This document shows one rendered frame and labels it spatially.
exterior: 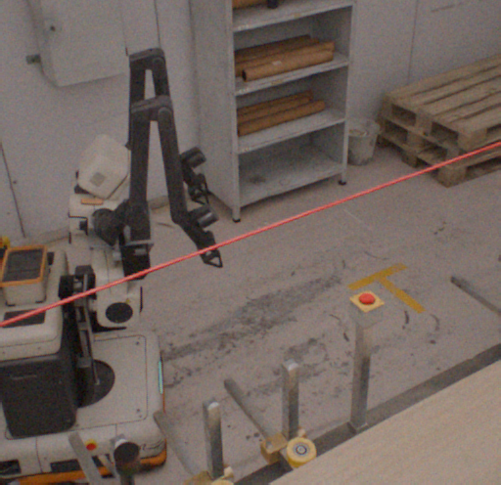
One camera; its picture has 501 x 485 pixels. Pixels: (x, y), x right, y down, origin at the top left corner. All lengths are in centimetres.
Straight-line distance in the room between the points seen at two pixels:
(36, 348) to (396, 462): 134
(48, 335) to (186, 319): 131
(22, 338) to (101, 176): 65
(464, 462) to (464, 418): 15
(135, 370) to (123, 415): 25
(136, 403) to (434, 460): 140
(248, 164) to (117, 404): 237
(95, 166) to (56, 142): 188
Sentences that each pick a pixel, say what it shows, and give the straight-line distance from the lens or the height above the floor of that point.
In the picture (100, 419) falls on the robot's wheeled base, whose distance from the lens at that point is 307.
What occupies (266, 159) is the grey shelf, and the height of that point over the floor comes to 14.
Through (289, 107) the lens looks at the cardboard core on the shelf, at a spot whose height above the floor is 57.
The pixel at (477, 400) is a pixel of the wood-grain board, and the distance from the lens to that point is 229.
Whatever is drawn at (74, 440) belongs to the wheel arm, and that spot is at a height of 86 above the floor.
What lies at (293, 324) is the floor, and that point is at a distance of 382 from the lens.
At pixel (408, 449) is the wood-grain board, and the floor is 90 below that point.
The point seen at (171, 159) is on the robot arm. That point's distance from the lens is 232.
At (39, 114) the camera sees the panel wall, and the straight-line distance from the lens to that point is 427.
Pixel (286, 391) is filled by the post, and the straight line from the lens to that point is 206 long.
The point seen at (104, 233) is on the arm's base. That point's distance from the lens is 244.
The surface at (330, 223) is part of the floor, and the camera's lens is 460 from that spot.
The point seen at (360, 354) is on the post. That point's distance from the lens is 217.
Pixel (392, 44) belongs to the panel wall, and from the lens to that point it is 548.
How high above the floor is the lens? 251
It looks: 34 degrees down
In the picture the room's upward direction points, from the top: 1 degrees counter-clockwise
